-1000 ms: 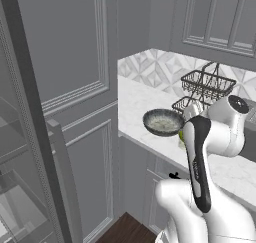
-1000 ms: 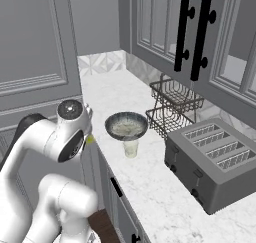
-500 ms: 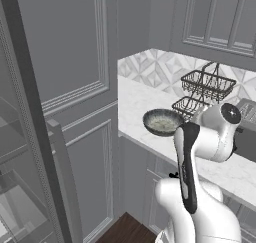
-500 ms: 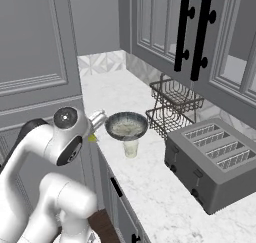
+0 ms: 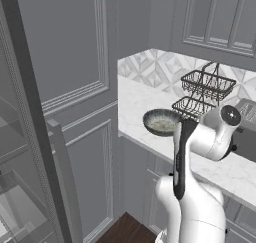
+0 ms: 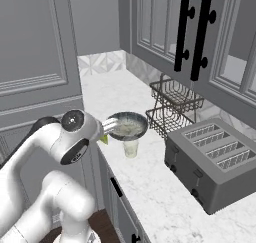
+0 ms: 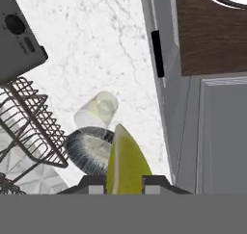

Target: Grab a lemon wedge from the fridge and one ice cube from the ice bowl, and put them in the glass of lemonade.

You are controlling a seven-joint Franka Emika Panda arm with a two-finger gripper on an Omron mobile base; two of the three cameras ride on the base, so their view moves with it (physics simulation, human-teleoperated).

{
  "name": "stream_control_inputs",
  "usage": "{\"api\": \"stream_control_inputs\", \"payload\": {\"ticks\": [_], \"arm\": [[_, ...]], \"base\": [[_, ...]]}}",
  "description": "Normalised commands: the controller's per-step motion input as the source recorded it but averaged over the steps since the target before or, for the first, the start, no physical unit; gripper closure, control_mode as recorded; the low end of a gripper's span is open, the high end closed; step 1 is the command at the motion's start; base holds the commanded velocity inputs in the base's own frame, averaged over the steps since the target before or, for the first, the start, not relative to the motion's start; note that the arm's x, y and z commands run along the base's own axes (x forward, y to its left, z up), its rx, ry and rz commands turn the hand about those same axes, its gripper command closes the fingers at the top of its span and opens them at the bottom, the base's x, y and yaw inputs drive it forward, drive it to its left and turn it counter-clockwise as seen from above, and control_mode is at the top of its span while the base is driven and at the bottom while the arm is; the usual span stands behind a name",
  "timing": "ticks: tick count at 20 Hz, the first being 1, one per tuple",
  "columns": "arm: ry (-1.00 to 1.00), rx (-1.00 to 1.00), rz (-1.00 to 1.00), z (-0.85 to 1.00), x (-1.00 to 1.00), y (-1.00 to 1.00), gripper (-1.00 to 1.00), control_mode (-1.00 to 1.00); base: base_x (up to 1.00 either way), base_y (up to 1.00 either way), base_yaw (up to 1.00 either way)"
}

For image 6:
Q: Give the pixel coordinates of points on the dark grey ice bowl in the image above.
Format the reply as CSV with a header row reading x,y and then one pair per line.
x,y
130,125

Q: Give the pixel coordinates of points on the grey panelled fridge door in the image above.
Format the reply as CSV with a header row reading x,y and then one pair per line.
x,y
33,37

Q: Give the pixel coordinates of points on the glass of lemonade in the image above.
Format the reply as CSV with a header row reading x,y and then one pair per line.
x,y
131,149

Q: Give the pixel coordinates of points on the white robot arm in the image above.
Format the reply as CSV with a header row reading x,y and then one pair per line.
x,y
40,173

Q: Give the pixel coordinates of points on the yellow-green lemon wedge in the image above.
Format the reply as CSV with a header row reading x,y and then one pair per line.
x,y
105,140

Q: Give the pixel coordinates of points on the grey four-slot toaster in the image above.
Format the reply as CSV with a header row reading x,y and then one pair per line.
x,y
213,163

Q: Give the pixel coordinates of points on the grey base cupboard drawer front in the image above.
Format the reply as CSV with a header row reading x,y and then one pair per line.
x,y
115,200

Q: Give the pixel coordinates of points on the grey glazed wall cupboard door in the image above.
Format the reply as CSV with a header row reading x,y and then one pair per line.
x,y
233,53
156,27

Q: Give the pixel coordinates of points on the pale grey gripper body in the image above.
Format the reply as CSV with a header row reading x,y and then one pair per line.
x,y
110,125

